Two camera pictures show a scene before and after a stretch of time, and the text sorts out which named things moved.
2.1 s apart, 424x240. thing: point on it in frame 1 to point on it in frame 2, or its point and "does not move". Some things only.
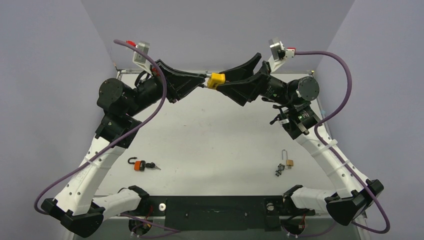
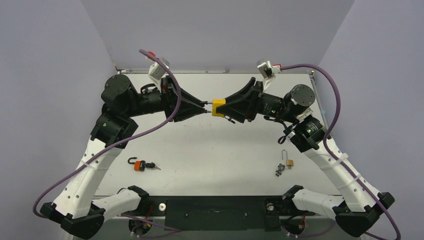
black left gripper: (180, 83) to (186, 108)
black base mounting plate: (221, 213) does not move
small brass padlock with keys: (289, 163) does not move
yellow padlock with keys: (215, 79) to (216, 103)
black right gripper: (257, 82) to (255, 101)
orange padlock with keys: (140, 165) does not move
